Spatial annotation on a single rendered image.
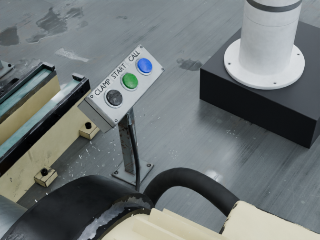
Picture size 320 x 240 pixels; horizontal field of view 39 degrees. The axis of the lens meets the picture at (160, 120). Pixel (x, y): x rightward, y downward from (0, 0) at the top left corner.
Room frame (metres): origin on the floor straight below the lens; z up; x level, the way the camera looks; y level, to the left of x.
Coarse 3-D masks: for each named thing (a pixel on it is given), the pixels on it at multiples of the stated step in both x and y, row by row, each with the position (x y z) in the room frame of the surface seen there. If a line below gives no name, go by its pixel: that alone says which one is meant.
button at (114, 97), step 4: (108, 92) 0.60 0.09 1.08; (112, 92) 0.60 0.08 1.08; (116, 92) 0.60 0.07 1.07; (108, 96) 0.59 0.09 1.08; (112, 96) 0.59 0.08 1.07; (116, 96) 0.59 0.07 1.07; (120, 96) 0.60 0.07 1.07; (108, 100) 0.58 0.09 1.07; (112, 100) 0.58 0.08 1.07; (116, 100) 0.59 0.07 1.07; (120, 100) 0.59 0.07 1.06; (112, 104) 0.58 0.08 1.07; (116, 104) 0.58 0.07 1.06
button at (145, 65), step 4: (140, 60) 0.68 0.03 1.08; (144, 60) 0.68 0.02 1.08; (148, 60) 0.69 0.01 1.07; (140, 64) 0.67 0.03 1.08; (144, 64) 0.67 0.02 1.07; (148, 64) 0.68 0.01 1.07; (140, 68) 0.67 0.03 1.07; (144, 68) 0.67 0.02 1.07; (148, 68) 0.67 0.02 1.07; (144, 72) 0.66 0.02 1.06; (148, 72) 0.67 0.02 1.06
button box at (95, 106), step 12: (144, 48) 0.72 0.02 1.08; (132, 60) 0.68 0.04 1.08; (156, 60) 0.70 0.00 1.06; (120, 72) 0.65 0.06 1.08; (132, 72) 0.66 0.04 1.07; (156, 72) 0.68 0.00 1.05; (108, 84) 0.61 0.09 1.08; (120, 84) 0.62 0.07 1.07; (144, 84) 0.64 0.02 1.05; (96, 96) 0.59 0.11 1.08; (132, 96) 0.61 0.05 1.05; (84, 108) 0.59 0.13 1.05; (96, 108) 0.57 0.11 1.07; (108, 108) 0.57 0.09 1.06; (120, 108) 0.58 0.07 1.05; (96, 120) 0.57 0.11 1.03; (108, 120) 0.56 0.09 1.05
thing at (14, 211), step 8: (0, 200) 0.35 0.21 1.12; (8, 200) 0.36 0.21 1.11; (0, 208) 0.33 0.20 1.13; (8, 208) 0.33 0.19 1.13; (16, 208) 0.34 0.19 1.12; (24, 208) 0.35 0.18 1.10; (0, 216) 0.31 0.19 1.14; (8, 216) 0.31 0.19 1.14; (16, 216) 0.32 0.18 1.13; (0, 224) 0.30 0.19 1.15; (8, 224) 0.30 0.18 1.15; (0, 232) 0.28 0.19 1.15
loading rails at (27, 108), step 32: (0, 96) 0.78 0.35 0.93; (32, 96) 0.81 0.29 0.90; (64, 96) 0.78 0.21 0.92; (0, 128) 0.72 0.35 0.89; (32, 128) 0.67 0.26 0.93; (64, 128) 0.73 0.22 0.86; (96, 128) 0.77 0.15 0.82; (0, 160) 0.59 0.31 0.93; (32, 160) 0.64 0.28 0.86; (0, 192) 0.56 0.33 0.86
